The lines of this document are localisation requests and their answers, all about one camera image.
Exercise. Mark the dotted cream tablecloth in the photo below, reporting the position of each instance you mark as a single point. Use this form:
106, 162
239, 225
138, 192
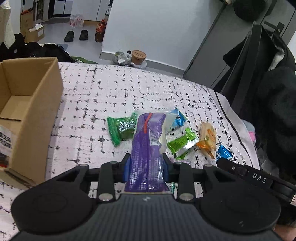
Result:
4, 23

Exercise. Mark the purple bread packet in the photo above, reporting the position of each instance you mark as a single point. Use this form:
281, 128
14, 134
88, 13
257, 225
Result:
145, 150

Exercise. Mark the lime green snack packet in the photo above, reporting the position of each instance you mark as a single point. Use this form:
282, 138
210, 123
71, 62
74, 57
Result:
179, 144

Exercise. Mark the blue packet with white label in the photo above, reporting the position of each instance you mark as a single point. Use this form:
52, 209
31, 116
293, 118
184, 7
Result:
223, 153

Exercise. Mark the brown paper cup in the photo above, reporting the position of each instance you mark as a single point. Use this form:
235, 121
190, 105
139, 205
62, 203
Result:
138, 56

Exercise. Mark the black chair with clothes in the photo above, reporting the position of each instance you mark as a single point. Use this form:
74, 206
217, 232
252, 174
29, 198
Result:
277, 104

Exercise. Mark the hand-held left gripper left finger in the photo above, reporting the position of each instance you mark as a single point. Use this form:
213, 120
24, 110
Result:
126, 166

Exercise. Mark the pink plastic bag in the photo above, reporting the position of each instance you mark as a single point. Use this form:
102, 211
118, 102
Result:
76, 20

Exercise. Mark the cardboard box with white paper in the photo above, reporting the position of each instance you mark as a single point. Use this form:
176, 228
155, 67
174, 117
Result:
34, 34

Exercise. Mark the grey door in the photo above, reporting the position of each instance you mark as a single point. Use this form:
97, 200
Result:
219, 46

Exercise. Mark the black clothes pile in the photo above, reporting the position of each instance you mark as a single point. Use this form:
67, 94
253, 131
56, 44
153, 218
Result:
34, 51

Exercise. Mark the brown cardboard box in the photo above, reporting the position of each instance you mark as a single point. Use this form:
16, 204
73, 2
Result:
46, 115

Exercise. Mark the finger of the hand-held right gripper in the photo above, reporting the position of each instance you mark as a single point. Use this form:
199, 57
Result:
231, 167

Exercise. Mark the blue snack packet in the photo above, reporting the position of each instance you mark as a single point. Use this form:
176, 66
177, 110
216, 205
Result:
179, 119

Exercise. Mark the large cardboard floor box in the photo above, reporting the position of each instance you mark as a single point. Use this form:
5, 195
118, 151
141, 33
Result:
26, 20

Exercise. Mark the orange bread packet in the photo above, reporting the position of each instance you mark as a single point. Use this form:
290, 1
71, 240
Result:
207, 139

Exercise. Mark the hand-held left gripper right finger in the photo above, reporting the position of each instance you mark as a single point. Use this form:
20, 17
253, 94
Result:
167, 166

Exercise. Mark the black slipper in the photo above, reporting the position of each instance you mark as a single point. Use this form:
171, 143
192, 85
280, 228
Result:
83, 35
69, 36

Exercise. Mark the clear plastic bag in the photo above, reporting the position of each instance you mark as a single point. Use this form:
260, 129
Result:
121, 58

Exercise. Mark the red oil bottle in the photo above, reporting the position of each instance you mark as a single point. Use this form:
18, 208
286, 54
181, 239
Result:
100, 31

